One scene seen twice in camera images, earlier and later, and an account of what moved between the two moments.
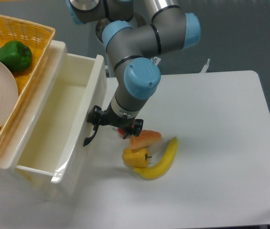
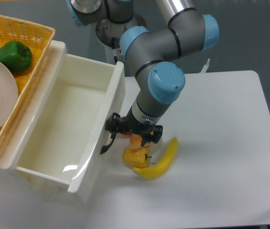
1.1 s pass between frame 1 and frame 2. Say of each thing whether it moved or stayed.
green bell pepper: stayed
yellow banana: stayed
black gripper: moved
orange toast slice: stayed
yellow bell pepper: stayed
